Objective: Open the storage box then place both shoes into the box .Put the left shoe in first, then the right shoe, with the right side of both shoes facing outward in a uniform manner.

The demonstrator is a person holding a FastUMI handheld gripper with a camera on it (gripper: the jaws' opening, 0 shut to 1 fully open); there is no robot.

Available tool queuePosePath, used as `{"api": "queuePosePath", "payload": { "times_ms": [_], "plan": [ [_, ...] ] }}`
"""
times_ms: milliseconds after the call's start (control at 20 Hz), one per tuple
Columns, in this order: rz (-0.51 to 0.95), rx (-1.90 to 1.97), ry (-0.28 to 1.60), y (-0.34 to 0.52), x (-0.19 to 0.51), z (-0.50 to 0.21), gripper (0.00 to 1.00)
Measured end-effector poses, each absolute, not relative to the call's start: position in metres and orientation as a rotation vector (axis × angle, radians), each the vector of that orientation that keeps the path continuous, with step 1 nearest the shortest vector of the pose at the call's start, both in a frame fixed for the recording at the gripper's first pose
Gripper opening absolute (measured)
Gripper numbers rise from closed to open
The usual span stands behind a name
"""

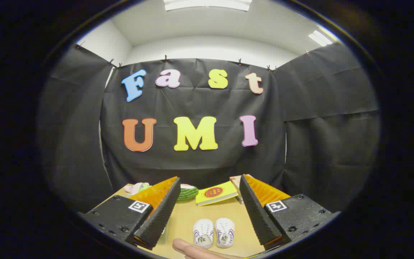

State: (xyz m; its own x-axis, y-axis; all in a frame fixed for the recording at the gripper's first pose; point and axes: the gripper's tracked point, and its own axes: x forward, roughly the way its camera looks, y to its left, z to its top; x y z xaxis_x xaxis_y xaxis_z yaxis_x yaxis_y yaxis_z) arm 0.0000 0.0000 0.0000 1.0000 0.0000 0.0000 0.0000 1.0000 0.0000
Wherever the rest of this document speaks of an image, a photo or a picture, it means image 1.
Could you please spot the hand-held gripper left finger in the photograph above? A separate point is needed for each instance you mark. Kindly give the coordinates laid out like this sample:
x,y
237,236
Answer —
x,y
160,216

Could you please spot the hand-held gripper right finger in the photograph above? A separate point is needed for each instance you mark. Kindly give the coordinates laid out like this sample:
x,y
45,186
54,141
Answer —
x,y
257,212

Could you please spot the white shoe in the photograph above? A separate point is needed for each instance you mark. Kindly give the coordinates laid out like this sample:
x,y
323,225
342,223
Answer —
x,y
203,230
225,229

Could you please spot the pink and green plush toy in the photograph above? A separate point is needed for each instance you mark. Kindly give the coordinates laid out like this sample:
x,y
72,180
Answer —
x,y
138,187

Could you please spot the watermelon slice plush toy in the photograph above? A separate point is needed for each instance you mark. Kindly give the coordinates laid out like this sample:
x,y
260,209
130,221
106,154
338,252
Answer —
x,y
189,194

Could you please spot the tan book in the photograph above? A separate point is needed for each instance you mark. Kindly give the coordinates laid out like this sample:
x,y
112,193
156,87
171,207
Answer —
x,y
235,183

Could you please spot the yellow book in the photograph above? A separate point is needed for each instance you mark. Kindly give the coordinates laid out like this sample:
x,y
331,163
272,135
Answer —
x,y
216,194

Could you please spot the black backdrop cloth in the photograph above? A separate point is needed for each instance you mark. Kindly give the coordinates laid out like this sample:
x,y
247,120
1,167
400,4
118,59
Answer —
x,y
192,104

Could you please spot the small ceiling light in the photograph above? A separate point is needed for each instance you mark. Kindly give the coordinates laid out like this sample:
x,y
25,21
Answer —
x,y
320,37

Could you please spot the long ceiling light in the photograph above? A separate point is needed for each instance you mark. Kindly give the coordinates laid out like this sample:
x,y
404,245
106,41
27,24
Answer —
x,y
207,3

